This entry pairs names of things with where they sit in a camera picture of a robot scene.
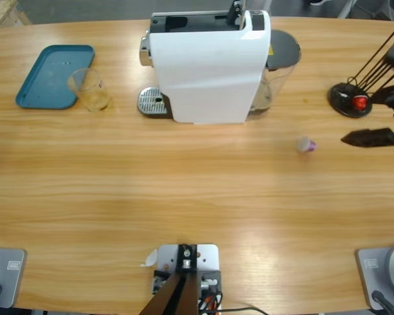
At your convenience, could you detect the wooden crate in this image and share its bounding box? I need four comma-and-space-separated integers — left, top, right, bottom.
0, 0, 32, 30

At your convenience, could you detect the teal plastic tray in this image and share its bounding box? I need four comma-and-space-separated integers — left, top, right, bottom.
15, 44, 96, 110

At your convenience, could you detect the white capsule coffee machine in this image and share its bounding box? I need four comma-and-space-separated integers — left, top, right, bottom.
137, 0, 272, 125

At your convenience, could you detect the orange and black cable bundle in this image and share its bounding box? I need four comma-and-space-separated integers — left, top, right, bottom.
198, 290, 224, 311

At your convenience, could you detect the arm grey base plate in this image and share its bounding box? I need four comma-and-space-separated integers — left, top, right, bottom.
356, 243, 394, 311
0, 247, 28, 309

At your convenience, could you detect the black wire capsule holder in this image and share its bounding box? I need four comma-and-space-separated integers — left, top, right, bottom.
328, 23, 394, 118

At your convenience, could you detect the red coffee capsule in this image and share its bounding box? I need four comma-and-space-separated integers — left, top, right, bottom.
353, 94, 368, 111

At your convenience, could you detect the purple coffee capsule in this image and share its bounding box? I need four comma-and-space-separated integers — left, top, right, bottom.
295, 136, 318, 154

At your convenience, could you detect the clear water tank dark lid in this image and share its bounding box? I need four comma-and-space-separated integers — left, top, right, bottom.
248, 28, 302, 121

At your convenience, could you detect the white tape tag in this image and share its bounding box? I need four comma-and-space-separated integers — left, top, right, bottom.
139, 248, 159, 268

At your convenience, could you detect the clear glass cup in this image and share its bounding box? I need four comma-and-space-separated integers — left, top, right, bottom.
67, 67, 114, 113

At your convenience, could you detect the thin black cable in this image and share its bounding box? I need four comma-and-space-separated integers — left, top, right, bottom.
216, 306, 270, 315

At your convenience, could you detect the white metal frame leg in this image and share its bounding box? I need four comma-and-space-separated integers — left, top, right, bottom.
336, 0, 359, 19

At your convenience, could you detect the white mounting block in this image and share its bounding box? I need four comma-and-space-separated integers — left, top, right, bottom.
149, 243, 221, 315

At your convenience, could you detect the dark camera post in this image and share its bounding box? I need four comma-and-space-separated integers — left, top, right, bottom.
139, 244, 200, 315

